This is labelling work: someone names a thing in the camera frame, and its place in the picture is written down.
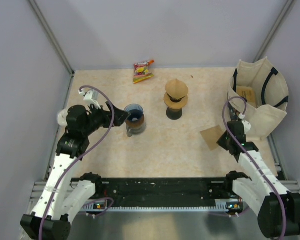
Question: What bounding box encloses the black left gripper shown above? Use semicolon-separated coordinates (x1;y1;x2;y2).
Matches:
82;101;130;137

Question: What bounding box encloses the dark wooden dripper ring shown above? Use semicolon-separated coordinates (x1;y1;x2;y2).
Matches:
125;114;146;127

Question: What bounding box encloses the blue glass dripper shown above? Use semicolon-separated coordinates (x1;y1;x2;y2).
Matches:
168;96;185;103
124;103;144;122

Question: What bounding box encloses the light wooden dripper ring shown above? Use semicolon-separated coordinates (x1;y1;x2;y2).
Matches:
163;93;190;110

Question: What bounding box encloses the brown paper coffee filter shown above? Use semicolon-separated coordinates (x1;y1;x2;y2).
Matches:
165;79;189;100

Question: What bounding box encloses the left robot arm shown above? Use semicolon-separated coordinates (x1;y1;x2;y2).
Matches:
20;102;131;240

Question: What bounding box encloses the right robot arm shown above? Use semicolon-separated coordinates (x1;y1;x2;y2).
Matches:
217;120;300;240

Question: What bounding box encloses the grey glass pitcher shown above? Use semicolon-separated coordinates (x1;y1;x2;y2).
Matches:
126;123;147;138

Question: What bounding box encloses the colourful snack packet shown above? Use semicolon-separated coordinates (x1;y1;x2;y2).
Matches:
133;59;155;84

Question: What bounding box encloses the brown box in bag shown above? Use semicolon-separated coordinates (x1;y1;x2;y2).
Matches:
236;86;257;108

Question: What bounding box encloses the black tumbler with red lid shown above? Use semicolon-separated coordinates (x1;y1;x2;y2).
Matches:
166;107;183;121

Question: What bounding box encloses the white toilet paper roll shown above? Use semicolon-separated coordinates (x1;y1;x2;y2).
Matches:
57;109;68;127

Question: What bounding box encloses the cream canvas tote bag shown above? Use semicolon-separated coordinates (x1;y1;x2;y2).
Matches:
227;57;289;141

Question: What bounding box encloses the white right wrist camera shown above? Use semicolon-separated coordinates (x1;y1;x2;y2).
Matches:
238;113;252;133

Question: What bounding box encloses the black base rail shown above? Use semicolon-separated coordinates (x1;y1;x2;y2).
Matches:
90;177;240;208

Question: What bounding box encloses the grey slotted cable duct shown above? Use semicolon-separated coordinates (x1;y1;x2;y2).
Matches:
82;200;108;212

